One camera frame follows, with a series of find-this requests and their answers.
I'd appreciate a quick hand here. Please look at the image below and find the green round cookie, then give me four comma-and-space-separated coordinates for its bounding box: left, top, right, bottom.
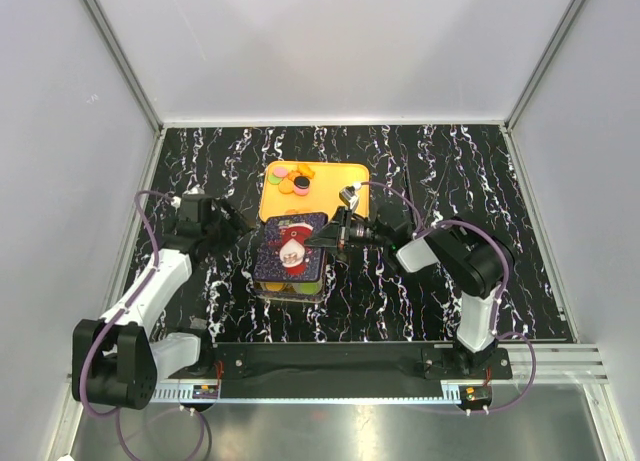
298, 283, 319, 294

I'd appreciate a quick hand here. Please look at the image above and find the green cookie top left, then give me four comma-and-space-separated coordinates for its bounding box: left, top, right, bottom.
268, 174, 282, 185

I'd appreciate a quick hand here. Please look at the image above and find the plain orange round cookie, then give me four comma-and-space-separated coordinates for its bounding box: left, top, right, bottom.
263, 282, 286, 292

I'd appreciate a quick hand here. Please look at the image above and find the gold cookie tin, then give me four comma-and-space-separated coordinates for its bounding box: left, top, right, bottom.
255, 280, 325, 303

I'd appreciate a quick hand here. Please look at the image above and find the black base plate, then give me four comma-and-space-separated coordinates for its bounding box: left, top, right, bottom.
212, 342, 513, 402

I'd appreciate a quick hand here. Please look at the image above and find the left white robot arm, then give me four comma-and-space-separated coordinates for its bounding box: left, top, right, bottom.
71, 189, 251, 417

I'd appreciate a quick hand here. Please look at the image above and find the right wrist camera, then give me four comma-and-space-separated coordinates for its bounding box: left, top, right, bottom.
339, 186, 360, 211

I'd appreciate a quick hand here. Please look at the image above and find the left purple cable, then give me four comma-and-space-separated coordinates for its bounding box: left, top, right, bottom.
79, 190, 209, 460

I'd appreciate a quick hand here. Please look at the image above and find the orange cookie under black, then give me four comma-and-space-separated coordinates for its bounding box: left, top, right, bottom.
278, 179, 295, 194

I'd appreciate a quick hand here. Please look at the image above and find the pink cookie under black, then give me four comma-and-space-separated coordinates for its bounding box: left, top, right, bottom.
294, 186, 309, 196

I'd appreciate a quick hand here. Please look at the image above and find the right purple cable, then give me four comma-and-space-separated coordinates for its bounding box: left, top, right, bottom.
357, 181, 536, 415

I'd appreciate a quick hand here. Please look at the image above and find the gold tin lid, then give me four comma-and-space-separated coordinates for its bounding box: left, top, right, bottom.
253, 212, 328, 284

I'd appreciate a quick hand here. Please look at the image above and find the black cookie on pink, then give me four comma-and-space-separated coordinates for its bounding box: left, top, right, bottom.
294, 176, 310, 190

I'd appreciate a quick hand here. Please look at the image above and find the purple cable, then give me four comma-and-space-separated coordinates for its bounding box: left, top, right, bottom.
79, 190, 209, 460
357, 181, 536, 415

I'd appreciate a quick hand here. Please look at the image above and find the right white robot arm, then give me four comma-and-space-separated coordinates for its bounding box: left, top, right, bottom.
305, 207, 514, 378

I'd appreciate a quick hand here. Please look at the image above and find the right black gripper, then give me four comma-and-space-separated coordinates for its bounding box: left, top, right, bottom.
304, 206, 390, 254

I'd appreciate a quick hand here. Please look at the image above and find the yellow plastic tray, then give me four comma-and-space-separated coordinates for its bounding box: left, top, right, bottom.
259, 161, 370, 222

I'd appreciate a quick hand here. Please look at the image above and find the pink round cookie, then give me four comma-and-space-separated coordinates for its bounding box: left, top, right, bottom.
273, 166, 288, 178

